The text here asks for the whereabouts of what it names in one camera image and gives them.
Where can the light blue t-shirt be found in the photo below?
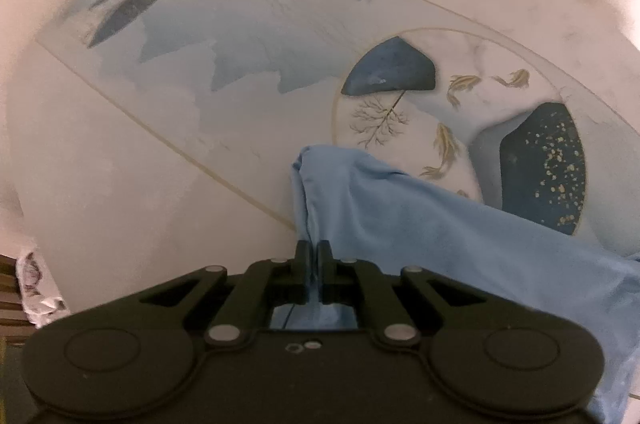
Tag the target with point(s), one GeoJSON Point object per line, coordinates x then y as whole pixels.
{"type": "Point", "coordinates": [370, 211]}

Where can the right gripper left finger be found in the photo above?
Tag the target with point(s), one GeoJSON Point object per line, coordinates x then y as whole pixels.
{"type": "Point", "coordinates": [263, 287]}

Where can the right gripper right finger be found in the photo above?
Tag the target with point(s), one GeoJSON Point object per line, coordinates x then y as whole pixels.
{"type": "Point", "coordinates": [362, 286]}

